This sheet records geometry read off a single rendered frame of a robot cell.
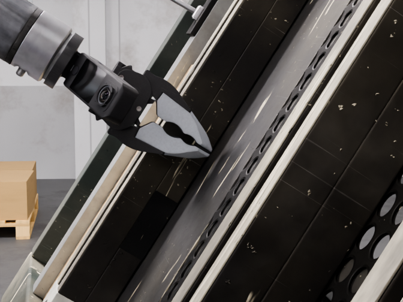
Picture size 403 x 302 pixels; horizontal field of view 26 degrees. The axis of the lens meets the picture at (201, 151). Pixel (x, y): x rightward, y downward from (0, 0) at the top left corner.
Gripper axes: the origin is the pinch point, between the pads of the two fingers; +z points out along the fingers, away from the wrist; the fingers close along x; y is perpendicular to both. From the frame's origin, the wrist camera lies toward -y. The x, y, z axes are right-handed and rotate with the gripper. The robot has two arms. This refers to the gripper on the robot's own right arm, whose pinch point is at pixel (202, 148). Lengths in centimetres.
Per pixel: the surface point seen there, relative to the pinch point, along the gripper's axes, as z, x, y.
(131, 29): 4, -43, 737
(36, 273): -4, 38, 62
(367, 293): -2, 0, -67
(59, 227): -4, 31, 72
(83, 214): -3, 22, 48
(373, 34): -2.3, -13.4, -47.1
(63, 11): -58, -23, 742
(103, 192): -3, 17, 49
